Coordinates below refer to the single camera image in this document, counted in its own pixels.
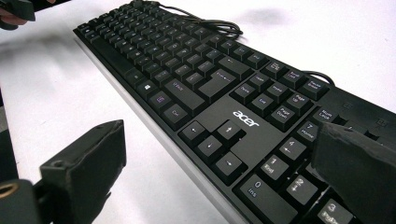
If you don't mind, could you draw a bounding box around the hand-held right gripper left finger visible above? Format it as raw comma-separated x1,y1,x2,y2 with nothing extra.
39,119,127,224

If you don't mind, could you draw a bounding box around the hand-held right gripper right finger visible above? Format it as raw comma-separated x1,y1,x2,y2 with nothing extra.
310,120,396,224

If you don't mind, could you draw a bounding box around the black computer keyboard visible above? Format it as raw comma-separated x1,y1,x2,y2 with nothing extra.
73,0,396,224

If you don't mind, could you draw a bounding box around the black keyboard cable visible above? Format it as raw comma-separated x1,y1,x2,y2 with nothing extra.
146,0,336,88

